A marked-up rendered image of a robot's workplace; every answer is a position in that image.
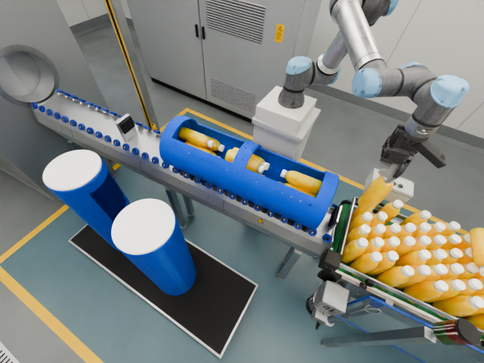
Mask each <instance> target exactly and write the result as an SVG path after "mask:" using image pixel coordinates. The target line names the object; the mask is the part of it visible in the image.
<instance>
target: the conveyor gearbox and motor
mask: <svg viewBox="0 0 484 363"><path fill-rule="evenodd" d="M348 298H349V291H348V290H347V289H345V288H343V287H342V286H341V285H339V284H338V283H337V282H332V281H329V280H326V281H325V282H324V283H323V284H321V285H320V286H319V287H318V288H317V289H316V290H315V292H314V293H313V294H312V295H311V296H310V297H309V298H308V299H307V300H306V304H305V305H306V309H307V311H308V312H309V314H310V315H311V319H313V320H314V321H316V322H317V323H316V326H315V329H316V330H317V329H318V327H319V325H320V324H323V323H326V321H327V317H328V316H337V315H341V314H343V313H345V312H346V306H347V302H348Z"/></svg>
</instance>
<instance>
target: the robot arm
mask: <svg viewBox="0 0 484 363"><path fill-rule="evenodd" d="M398 2H399V0H330V2H329V12H330V15H331V19H332V20H333V22H334V23H336V24H338V26H339V29H340V30H339V32H338V34H337V35H336V36H335V38H334V40H333V42H332V43H331V45H330V46H329V48H328V49H327V51H326V53H324V54H322V55H321V56H320V57H319V58H318V60H315V61H312V60H311V59H310V58H309V57H305V56H298V57H294V58H292V59H291V60H290V61H289V62H288V64H287V69H286V75H285V79H284V86H283V88H282V90H281V92H280V93H279V96H278V100H277V101H278V103H279V104H280V105H281V106H283V107H285V108H288V109H298V108H301V107H302V106H303V105H304V102H305V95H304V90H305V86H306V85H329V84H333V83H334V82H335V81H336V80H337V78H338V77H339V74H340V70H341V67H340V62H341V61H342V60H343V58H344V57H345V56H346V54H347V53H348V54H349V57H350V59H351V62H352V65H353V67H354V70H355V74H354V77H353V79H352V82H351V85H352V88H351V90H352V93H353V94H354V96H356V97H362V98H373V97H408V98H409V99H410V100H411V101H412V102H414V103H415V104H416V105H417V108H416V109H415V110H414V112H413V114H412V115H411V116H410V118H409V119H408V121H407V123H406V124H405V125H399V124H398V126H397V127H396V128H395V130H394V131H393V133H392V135H391V136H388V138H387V140H386V141H385V143H384V144H383V146H382V148H383V149H382V151H381V155H380V156H381V159H380V162H382V163H384V164H385V165H387V166H389V168H388V169H380V170H379V171H378V173H379V174H380V175H382V176H384V177H385V178H387V180H386V182H385V183H386V184H387V183H389V182H392V181H394V180H396V179H397V178H398V177H399V176H401V175H402V174H403V172H404V171H405V170H406V169H407V167H408V166H409V165H410V164H411V162H412V160H413V159H414V157H415V154H417V151H418V152H419V153H420V154H421V155H423V156H424V157H425V158H426V159H427V160H429V161H430V162H431V163H432V164H433V165H435V167H437V168H438V169H439V168H441V167H444V166H446V165H447V162H446V156H445V155H444V154H443V153H442V152H441V151H440V150H439V149H438V148H437V147H435V146H434V145H433V144H432V143H431V142H430V141H428V139H429V138H430V137H431V136H432V135H433V134H434V133H435V132H436V130H437V129H438V128H439V127H440V125H441V124H442V123H443V122H444V121H445V120H446V119H447V117H448V116H449V115H450V114H451V112H452V111H453V110H454V109H455V107H457V106H458V105H459V104H460V103H461V101H462V99H463V98H464V96H465V95H466V93H468V91H469V89H470V86H469V84H468V83H467V82H466V80H464V79H460V78H458V77H457V76H451V75H443V76H440V77H437V76H436V75H434V74H433V73H432V72H430V70H429V69H428V68H427V67H425V66H424V65H421V64H420V63H418V62H410V63H408V64H405V65H403V66H402V67H400V68H388V67H387V65H386V63H385V60H384V58H383V56H382V53H381V52H380V49H379V47H378V45H377V42H376V40H375V37H374V35H373V34H372V31H371V29H370V27H371V26H373V25H374V24H375V22H376V21H377V20H378V19H379V18H380V17H381V16H383V17H386V16H388V15H390V14H391V13H392V12H393V11H394V9H395V8H396V6H397V4H398Z"/></svg>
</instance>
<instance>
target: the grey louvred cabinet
mask: <svg viewBox="0 0 484 363"><path fill-rule="evenodd" d="M321 1H322V0H127V4H128V7H129V10H130V14H131V17H132V20H133V24H134V27H135V31H136V35H137V37H138V42H139V45H140V49H141V52H142V55H143V59H144V62H145V67H146V69H147V72H148V76H150V77H151V79H152V81H153V82H155V83H157V84H160V85H162V86H165V87H167V88H169V89H172V90H174V91H177V92H179V93H181V94H183V95H186V96H188V97H191V98H193V99H196V100H197V101H200V102H202V103H205V104H208V105H210V106H211V107H214V108H216V109H219V110H221V111H224V112H226V113H228V114H230V115H233V116H235V117H238V118H240V119H242V120H245V121H247V122H250V123H251V122H252V118H253V117H254V116H255V114H256V105H257V104H258V103H259V102H260V101H261V100H262V99H263V98H264V97H265V96H266V95H267V94H268V93H269V92H270V91H271V90H272V89H273V88H274V87H275V86H279V87H282V88H283V86H284V79H285V75H286V69H287V64H288V62H289V61H290V60H291V59H292V58H294V57H298V56H305V57H307V54H308V50H309V47H310V42H311V39H312V36H313V31H314V28H315V23H316V20H317V17H318V12H319V9H320V6H321Z"/></svg>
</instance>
